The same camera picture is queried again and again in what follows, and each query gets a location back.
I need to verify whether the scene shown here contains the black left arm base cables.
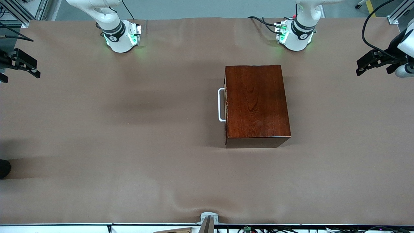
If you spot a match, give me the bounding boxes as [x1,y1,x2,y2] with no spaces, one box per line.
[247,16,285,35]

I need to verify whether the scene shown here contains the black right arm base cable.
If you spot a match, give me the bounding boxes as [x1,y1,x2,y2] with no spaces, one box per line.
[121,0,135,20]

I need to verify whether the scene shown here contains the black rounded object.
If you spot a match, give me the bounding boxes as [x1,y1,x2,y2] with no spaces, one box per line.
[0,159,11,179]

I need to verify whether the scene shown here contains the black cable bundle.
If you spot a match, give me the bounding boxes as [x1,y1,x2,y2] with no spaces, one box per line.
[215,226,414,233]

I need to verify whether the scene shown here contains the brown table cover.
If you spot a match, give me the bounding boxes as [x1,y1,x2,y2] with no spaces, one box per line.
[0,17,414,226]

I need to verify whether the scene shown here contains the aluminium frame profile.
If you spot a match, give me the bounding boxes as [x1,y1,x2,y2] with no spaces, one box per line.
[31,0,62,21]
[387,0,414,25]
[0,0,31,28]

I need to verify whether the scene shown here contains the dark brown wooden cabinet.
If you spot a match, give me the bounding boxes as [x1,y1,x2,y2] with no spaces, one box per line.
[224,65,291,149]

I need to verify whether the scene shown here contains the tan wooden board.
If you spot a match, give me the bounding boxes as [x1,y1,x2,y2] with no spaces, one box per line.
[153,227,194,233]

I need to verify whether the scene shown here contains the light wood drawer white handle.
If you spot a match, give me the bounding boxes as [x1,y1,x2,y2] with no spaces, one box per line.
[218,78,228,136]

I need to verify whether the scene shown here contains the grey metal camera mount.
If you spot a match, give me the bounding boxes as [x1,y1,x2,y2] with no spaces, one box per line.
[196,212,219,233]

